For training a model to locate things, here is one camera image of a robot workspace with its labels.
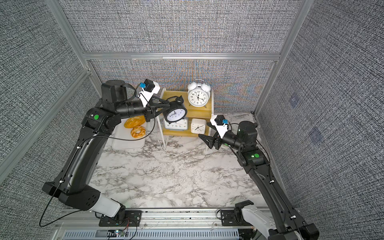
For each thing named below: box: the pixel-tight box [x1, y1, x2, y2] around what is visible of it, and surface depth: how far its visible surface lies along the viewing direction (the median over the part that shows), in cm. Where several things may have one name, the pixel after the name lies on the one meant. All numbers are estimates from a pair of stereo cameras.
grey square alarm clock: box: [164, 117, 188, 131], surface depth 90 cm
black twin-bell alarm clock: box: [163, 95, 188, 124], surface depth 63 cm
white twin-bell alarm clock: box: [187, 79, 211, 108], surface depth 73 cm
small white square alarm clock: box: [190, 118, 207, 135], surface depth 86 cm
